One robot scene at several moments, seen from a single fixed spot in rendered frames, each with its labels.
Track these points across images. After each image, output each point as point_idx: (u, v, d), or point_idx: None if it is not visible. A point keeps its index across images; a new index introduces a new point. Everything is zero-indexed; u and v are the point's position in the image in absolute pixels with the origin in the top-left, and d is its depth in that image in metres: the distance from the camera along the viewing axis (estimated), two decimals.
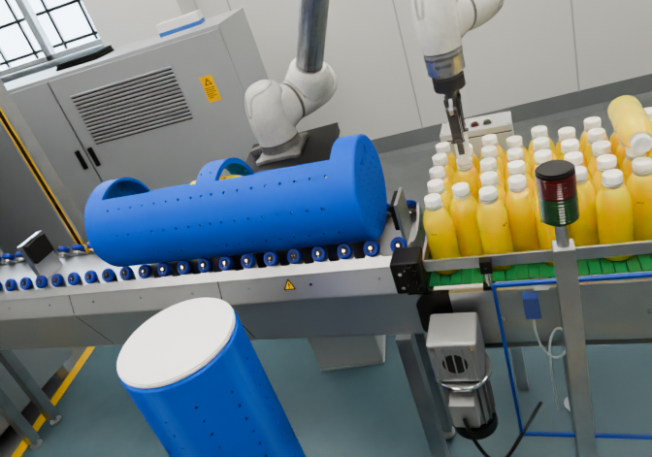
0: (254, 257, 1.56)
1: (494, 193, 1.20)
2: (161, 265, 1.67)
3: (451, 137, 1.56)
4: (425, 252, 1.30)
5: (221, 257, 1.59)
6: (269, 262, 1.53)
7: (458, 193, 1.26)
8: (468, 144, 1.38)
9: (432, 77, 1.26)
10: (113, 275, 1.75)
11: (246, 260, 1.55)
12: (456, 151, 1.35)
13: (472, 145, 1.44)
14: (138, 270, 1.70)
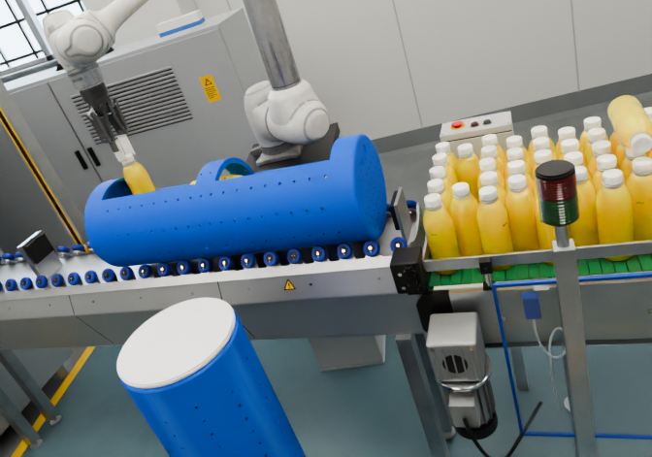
0: (254, 257, 1.56)
1: (494, 193, 1.20)
2: (161, 265, 1.67)
3: (451, 137, 1.56)
4: (425, 252, 1.30)
5: (221, 257, 1.59)
6: (269, 262, 1.53)
7: (458, 193, 1.26)
8: (128, 144, 1.67)
9: (74, 88, 1.56)
10: (113, 275, 1.75)
11: (246, 260, 1.55)
12: (113, 149, 1.64)
13: (472, 145, 1.44)
14: (138, 270, 1.70)
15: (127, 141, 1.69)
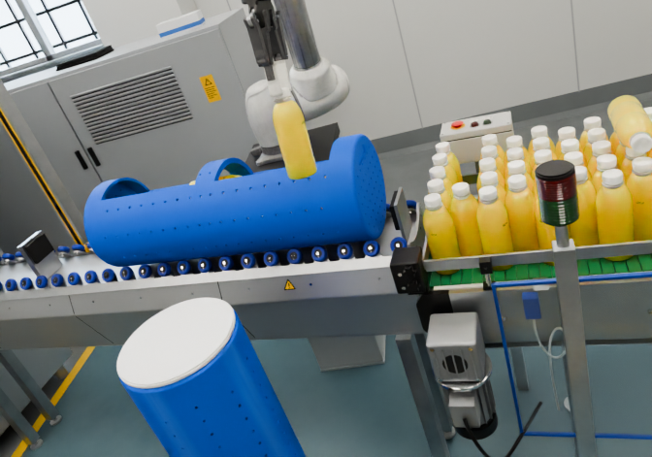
0: (254, 256, 1.56)
1: (494, 193, 1.20)
2: (161, 265, 1.67)
3: (451, 137, 1.56)
4: (425, 252, 1.30)
5: (221, 257, 1.59)
6: (269, 262, 1.53)
7: (458, 193, 1.26)
8: (285, 74, 1.21)
9: None
10: (113, 275, 1.75)
11: (246, 260, 1.55)
12: (266, 78, 1.18)
13: (287, 87, 1.20)
14: (138, 271, 1.70)
15: (283, 71, 1.22)
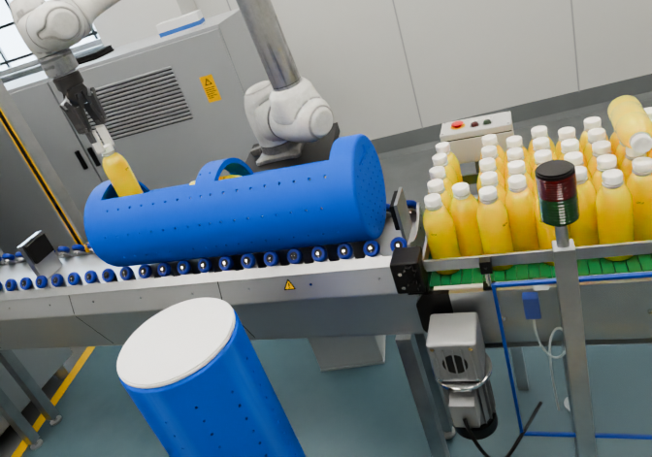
0: (254, 256, 1.56)
1: (494, 193, 1.20)
2: (161, 265, 1.67)
3: (451, 137, 1.56)
4: (425, 252, 1.30)
5: (221, 257, 1.59)
6: (269, 262, 1.53)
7: (458, 193, 1.26)
8: (107, 134, 1.60)
9: (47, 77, 1.48)
10: (113, 275, 1.75)
11: (246, 260, 1.55)
12: (90, 141, 1.57)
13: (110, 145, 1.59)
14: (138, 271, 1.70)
15: (106, 131, 1.61)
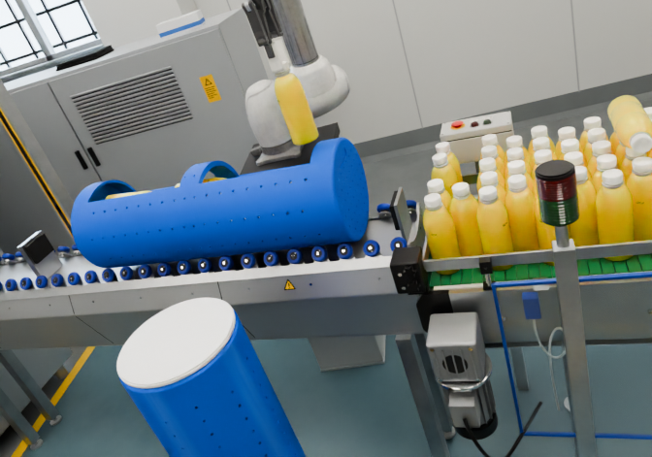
0: (242, 258, 1.57)
1: (494, 193, 1.20)
2: (160, 273, 1.67)
3: (451, 137, 1.56)
4: (425, 252, 1.30)
5: (223, 269, 1.58)
6: (272, 255, 1.52)
7: (458, 193, 1.26)
8: (283, 49, 1.31)
9: None
10: (113, 274, 1.75)
11: (244, 260, 1.55)
12: (267, 55, 1.28)
13: None
14: (146, 276, 1.69)
15: (279, 47, 1.33)
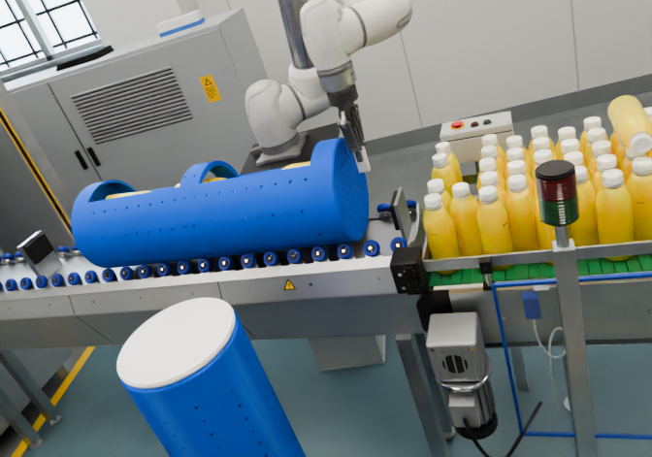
0: (242, 258, 1.57)
1: (494, 193, 1.20)
2: (160, 273, 1.67)
3: (451, 137, 1.56)
4: (425, 252, 1.30)
5: (222, 269, 1.58)
6: (272, 255, 1.52)
7: (458, 193, 1.26)
8: (356, 159, 1.43)
9: None
10: (113, 274, 1.75)
11: (244, 260, 1.55)
12: (366, 154, 1.43)
13: None
14: (146, 276, 1.69)
15: (359, 159, 1.41)
